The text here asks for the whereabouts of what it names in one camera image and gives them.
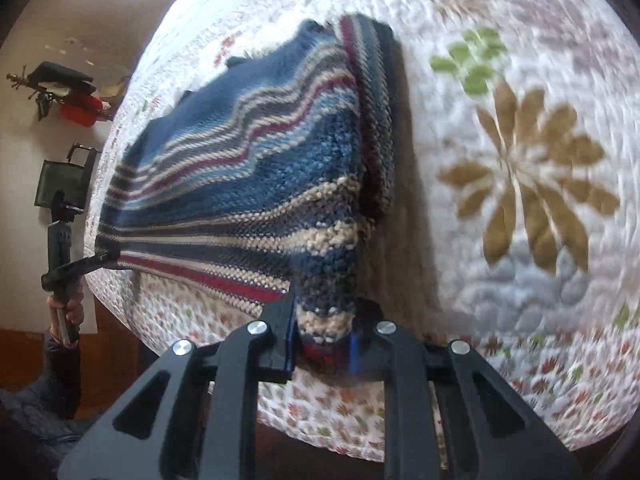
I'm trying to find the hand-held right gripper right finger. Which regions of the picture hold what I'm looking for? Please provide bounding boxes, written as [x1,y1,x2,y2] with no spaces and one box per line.
[349,305,587,480]

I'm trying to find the person's left forearm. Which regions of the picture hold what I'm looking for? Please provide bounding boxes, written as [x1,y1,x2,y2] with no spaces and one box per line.
[44,327,84,422]

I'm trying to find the person's left hand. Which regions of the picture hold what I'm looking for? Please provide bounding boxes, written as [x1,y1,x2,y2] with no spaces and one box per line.
[46,283,87,347]

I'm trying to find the white floral quilt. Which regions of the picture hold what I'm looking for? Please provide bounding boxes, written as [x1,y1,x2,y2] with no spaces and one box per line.
[82,0,640,463]

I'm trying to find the red bag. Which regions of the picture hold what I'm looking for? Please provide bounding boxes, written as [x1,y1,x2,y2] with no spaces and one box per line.
[59,96,112,127]

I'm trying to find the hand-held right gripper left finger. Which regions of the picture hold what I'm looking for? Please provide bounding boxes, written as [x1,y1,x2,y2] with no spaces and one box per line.
[57,302,297,480]

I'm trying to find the black jacket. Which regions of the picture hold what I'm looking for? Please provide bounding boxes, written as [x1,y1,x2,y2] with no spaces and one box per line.
[30,61,97,97]

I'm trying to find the black folding chair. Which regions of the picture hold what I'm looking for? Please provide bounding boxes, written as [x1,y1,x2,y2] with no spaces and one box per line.
[33,141,101,211]

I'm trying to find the coat rack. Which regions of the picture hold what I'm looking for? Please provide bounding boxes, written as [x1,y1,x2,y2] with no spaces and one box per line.
[6,64,66,122]

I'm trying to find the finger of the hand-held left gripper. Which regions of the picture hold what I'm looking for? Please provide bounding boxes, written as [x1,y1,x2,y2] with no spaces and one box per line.
[74,251,122,278]

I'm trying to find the blue striped knit sweater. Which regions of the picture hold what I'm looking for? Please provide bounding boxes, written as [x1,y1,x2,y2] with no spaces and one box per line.
[94,12,396,372]

